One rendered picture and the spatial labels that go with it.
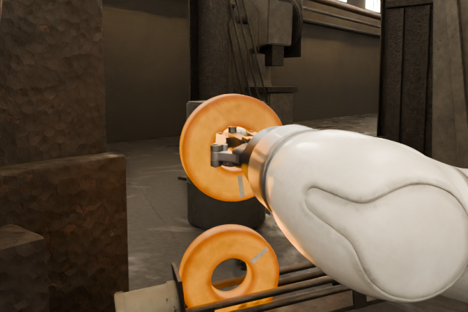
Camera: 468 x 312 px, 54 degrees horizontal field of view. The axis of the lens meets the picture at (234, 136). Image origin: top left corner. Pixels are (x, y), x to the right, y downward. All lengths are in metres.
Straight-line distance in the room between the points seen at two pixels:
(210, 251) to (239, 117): 0.20
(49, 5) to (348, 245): 0.66
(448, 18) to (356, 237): 2.63
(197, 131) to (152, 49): 8.14
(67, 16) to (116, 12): 7.51
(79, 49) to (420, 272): 0.68
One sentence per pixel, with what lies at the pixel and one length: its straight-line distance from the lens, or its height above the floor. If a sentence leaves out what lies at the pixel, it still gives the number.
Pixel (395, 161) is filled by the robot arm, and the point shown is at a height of 0.95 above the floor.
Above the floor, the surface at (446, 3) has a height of 1.45.
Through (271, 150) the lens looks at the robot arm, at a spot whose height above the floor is 0.94.
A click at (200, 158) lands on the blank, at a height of 0.89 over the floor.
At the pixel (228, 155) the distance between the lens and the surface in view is 0.51.
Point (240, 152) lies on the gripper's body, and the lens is 0.49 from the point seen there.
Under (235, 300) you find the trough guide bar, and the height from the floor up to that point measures 0.68.
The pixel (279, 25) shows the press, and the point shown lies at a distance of 8.42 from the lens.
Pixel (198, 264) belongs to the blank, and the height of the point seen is 0.73.
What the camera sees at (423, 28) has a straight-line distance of 4.37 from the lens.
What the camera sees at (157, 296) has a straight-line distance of 0.71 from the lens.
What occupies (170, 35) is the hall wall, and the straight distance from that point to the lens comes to 9.09.
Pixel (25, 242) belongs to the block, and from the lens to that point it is 0.65.
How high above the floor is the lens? 0.99
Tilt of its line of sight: 6 degrees down
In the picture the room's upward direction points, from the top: straight up
